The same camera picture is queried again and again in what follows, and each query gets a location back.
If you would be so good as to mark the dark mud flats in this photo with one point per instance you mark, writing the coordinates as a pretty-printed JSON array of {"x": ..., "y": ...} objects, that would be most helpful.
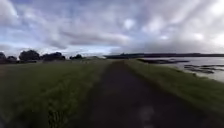
[{"x": 200, "y": 69}]

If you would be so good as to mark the wide green grass field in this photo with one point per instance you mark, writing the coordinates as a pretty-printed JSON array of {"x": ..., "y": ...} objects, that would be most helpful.
[{"x": 43, "y": 86}]

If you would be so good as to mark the dark distant shore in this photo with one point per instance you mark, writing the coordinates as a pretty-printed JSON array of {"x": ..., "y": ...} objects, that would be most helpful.
[{"x": 160, "y": 55}]

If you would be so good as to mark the row of dark trees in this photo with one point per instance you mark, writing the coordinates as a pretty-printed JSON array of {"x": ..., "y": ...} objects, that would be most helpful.
[{"x": 30, "y": 55}]

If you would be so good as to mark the grey water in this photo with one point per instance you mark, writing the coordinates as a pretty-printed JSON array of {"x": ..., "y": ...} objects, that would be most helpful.
[{"x": 210, "y": 61}]

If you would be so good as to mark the dark asphalt path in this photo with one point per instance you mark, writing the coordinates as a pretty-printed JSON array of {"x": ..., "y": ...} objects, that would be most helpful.
[{"x": 125, "y": 90}]

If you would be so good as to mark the green grass bank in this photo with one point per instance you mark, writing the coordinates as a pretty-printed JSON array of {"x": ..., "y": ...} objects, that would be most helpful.
[{"x": 180, "y": 81}]

